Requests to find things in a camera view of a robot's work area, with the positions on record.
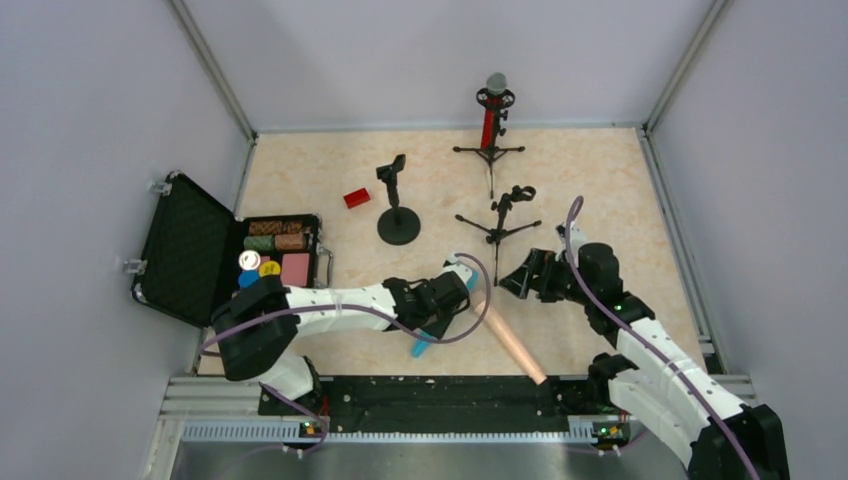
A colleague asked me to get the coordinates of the blue microphone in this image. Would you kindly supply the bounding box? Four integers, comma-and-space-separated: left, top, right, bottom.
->
410, 271, 480, 360

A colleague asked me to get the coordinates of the black tripod clip mic stand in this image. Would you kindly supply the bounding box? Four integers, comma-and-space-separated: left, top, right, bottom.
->
454, 185, 542, 284

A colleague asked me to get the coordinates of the black shock mount tripod stand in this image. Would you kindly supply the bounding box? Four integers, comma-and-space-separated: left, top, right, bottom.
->
452, 87, 526, 199

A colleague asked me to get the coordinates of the red glitter microphone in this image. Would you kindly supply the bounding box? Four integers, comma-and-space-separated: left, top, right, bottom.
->
477, 72, 508, 149

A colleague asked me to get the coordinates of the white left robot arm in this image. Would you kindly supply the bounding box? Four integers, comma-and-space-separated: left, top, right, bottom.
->
208, 263, 479, 400

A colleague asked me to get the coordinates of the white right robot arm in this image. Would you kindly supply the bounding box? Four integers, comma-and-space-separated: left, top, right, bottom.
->
499, 242, 790, 479

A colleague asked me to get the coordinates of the black round base clamp stand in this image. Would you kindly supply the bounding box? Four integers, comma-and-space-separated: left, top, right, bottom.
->
376, 154, 421, 246

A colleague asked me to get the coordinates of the pink microphone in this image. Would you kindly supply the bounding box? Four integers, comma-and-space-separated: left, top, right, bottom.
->
471, 295, 548, 385

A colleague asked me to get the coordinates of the red toy brick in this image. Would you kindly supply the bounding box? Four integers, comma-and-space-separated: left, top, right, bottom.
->
343, 188, 371, 209

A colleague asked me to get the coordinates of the pink playing card deck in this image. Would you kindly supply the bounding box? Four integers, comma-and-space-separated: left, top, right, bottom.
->
280, 252, 311, 287

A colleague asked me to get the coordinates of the yellow round token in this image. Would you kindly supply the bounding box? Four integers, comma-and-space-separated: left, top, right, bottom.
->
258, 260, 282, 277

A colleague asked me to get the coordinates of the white round token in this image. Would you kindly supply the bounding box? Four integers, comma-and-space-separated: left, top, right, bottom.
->
238, 250, 262, 271

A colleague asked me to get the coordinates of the blue round token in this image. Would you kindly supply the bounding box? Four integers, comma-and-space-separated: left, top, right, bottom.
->
238, 270, 261, 289

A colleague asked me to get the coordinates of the open black carrying case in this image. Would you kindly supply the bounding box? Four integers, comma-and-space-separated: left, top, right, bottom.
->
128, 170, 322, 329

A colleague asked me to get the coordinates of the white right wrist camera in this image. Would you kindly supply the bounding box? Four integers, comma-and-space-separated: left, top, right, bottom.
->
556, 221, 589, 258

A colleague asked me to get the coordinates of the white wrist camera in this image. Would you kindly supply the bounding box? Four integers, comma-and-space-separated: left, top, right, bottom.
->
443, 255, 478, 290
556, 221, 589, 258

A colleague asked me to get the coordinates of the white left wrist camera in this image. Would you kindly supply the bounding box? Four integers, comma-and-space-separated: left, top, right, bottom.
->
443, 255, 478, 290

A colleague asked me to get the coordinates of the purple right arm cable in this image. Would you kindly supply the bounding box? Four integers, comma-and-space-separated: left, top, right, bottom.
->
563, 195, 763, 480

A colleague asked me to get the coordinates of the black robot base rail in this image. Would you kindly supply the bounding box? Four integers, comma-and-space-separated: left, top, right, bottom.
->
258, 375, 632, 439

